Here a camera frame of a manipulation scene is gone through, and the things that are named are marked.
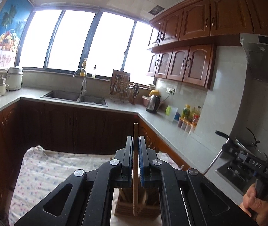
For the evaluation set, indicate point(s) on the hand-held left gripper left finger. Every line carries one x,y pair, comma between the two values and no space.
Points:
94,193

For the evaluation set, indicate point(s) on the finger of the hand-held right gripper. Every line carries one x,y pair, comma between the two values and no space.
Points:
231,154

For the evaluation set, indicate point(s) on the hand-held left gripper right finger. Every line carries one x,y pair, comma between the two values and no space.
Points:
178,193

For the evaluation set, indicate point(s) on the steel chopstick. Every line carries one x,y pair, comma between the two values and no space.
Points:
212,163

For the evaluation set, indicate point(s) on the wooden utensil holder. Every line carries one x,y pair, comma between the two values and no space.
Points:
148,207

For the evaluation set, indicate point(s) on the person's right hand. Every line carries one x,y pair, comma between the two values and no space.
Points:
251,200

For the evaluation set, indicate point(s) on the black wok with lid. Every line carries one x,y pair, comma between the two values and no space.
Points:
251,146

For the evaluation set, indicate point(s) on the gas stove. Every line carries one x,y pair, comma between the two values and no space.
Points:
235,176

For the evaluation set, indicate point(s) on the white spice jar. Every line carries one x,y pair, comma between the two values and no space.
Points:
184,125
180,123
192,130
188,127

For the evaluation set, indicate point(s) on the white floral tablecloth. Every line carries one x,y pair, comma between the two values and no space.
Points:
54,169

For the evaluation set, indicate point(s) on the orange sauce bottle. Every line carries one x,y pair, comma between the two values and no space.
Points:
195,120

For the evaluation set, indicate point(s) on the green yellow sauce bottle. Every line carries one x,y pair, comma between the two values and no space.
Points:
186,111

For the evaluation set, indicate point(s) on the grey kitchen countertop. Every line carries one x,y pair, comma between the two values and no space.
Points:
166,131

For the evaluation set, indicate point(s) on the clear pitcher green lid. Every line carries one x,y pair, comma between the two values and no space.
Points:
170,113

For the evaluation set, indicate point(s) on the wooden base cabinets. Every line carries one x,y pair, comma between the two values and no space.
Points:
54,127

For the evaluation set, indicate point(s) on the steel electric kettle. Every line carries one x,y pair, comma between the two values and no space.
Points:
153,103

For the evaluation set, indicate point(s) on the steel range hood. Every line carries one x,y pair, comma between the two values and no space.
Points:
263,56

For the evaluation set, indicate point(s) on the steel kitchen sink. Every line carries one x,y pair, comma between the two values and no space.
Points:
61,95

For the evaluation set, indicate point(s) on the steel kitchen faucet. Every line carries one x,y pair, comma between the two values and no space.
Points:
83,84

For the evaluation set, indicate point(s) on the kitchen tool holder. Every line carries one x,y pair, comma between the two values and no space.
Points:
135,91

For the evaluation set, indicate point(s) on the clear pump dispenser bottle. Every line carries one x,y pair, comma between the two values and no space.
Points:
94,73

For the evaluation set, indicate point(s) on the yellow dish soap bottle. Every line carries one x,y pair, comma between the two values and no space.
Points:
84,63

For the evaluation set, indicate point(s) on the white electric pot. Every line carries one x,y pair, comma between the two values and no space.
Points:
15,78

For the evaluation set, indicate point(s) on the small white blender jug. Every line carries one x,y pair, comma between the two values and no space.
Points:
1,87

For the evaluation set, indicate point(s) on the large kitchen window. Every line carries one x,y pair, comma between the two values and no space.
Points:
77,40

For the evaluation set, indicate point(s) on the ceiling vent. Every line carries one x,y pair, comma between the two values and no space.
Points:
156,10

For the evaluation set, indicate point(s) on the white wall socket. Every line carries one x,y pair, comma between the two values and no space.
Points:
170,90

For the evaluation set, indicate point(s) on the wooden wall cabinets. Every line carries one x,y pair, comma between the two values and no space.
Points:
195,40

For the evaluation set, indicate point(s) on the tropical fruit wall poster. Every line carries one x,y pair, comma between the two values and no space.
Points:
9,21

